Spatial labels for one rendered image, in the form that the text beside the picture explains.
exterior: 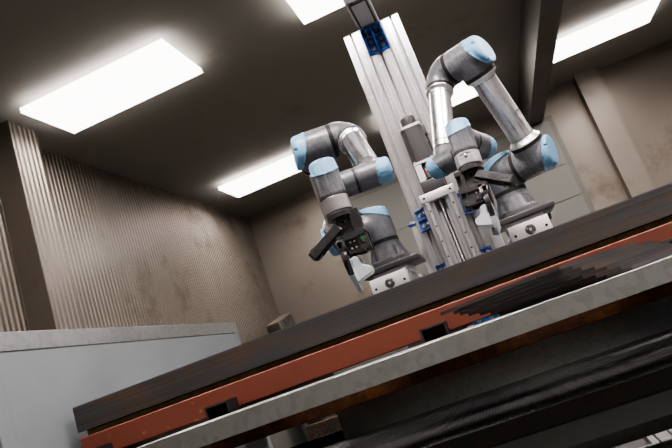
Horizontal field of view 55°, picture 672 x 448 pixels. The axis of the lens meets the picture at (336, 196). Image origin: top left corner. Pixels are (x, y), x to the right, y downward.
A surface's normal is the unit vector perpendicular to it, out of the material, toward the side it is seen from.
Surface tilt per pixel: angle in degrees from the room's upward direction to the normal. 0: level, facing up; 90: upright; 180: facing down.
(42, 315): 90
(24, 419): 90
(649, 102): 90
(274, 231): 90
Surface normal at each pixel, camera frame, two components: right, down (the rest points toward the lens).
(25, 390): 0.92, -0.37
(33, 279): -0.26, -0.16
